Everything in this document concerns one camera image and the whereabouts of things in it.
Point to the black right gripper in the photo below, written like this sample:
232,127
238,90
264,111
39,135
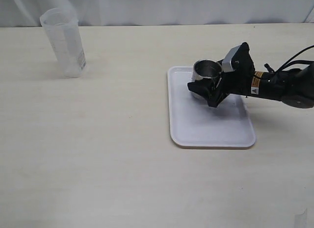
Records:
244,81

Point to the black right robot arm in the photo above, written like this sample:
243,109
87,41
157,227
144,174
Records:
291,84

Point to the stainless steel cup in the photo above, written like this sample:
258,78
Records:
205,69

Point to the white backdrop curtain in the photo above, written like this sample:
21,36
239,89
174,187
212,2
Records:
160,12

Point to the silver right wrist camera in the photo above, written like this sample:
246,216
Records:
226,63

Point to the white plastic tray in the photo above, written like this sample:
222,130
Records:
195,125

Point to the clear plastic measuring cup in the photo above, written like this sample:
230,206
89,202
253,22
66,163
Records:
62,29

